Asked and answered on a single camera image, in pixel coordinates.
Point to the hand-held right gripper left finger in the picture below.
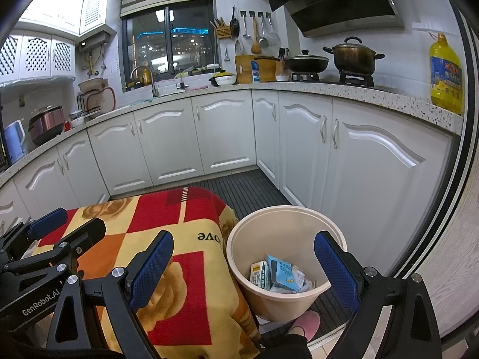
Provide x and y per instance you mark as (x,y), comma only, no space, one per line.
(151,265)

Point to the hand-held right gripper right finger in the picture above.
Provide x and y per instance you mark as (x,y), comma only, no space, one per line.
(335,269)

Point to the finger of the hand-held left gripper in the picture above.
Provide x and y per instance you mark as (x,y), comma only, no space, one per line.
(46,222)
(88,233)

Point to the white printed packet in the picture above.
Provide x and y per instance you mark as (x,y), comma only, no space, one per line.
(303,278)

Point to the blue packet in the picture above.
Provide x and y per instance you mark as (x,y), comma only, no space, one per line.
(282,269)

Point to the beige plastic bucket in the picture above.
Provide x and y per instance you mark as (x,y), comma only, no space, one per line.
(277,228)

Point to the white milk carton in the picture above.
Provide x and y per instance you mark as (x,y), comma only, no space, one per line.
(260,275)

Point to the rose printed blanket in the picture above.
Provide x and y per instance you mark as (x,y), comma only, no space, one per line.
(187,269)

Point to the pink slipper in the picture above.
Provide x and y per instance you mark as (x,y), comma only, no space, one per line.
(305,323)

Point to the blue electric kettle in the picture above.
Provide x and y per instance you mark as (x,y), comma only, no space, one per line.
(15,142)

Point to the person's black trouser leg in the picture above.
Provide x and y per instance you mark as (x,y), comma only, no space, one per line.
(284,349)

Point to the copper rice cooker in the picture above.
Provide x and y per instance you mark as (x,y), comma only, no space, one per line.
(46,123)

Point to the black dish rack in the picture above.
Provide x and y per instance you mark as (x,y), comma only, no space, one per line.
(106,99)

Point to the beige clay pot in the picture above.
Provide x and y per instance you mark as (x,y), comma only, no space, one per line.
(91,84)

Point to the white lower cabinets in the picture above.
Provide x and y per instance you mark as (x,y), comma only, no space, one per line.
(224,131)

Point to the white cabinets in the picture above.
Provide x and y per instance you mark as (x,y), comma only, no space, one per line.
(41,56)
(224,131)

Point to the curved kitchen faucet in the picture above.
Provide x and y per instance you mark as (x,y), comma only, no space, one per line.
(154,86)

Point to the white upper cabinets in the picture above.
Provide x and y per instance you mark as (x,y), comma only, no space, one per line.
(41,56)

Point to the small metal faucet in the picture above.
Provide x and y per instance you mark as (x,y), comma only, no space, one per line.
(180,82)

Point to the speckled kitchen countertop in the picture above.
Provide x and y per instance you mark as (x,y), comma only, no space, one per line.
(411,101)

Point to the white water heater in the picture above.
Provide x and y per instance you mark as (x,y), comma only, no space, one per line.
(93,41)

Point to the black gas stove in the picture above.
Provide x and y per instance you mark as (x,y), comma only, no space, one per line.
(355,79)

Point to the small white bowl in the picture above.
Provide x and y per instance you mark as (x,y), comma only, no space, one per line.
(281,78)

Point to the dark kitchen window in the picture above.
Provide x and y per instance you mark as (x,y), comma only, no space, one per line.
(149,45)

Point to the yellow lid casserole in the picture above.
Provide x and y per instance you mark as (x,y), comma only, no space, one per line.
(223,79)

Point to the black wok with lid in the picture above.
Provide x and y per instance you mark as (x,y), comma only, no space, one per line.
(307,61)

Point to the knife block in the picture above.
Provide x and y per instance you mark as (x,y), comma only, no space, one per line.
(281,65)

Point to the blue white carton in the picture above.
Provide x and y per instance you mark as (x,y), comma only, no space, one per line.
(256,73)

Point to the brass stockpot with lid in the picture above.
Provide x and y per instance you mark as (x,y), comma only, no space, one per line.
(353,58)

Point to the wooden cutting board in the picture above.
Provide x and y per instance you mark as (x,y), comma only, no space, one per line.
(243,69)

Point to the yellow oil bottle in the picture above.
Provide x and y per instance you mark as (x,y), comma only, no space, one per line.
(445,78)

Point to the wooden spatula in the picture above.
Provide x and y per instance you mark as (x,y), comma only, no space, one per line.
(255,46)

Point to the metal skimmer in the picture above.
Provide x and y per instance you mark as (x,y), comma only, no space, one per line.
(273,39)

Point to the wooden chopstick holder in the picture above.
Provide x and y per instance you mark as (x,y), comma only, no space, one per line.
(222,33)

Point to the metal ladle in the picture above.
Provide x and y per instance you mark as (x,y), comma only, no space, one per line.
(246,31)

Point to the small black hanging pan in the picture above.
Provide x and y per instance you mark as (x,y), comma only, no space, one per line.
(234,26)

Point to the black range hood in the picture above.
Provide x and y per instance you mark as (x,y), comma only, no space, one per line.
(336,3)

